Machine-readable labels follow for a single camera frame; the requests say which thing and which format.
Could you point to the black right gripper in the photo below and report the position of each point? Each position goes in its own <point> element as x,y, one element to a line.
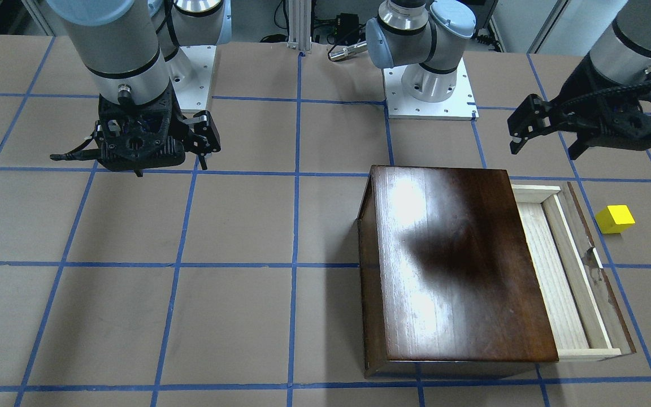
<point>208,133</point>

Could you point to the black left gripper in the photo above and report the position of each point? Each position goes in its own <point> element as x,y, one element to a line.
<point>591,90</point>

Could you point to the yellow block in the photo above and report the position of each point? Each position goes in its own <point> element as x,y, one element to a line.
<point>614,219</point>

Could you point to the light wooden drawer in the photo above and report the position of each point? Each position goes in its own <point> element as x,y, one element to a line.
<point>585,319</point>

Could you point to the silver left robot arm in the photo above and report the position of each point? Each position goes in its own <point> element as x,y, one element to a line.
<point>434,36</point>

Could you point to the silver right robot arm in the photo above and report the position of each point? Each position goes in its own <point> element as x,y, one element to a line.
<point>152,62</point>

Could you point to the dark wooden drawer cabinet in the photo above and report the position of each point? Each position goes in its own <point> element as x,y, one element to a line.
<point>448,285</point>

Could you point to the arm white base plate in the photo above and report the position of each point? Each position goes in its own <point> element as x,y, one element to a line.
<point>191,72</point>
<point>415,93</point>

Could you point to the aluminium frame post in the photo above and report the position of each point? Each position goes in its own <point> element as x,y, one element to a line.
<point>299,24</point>

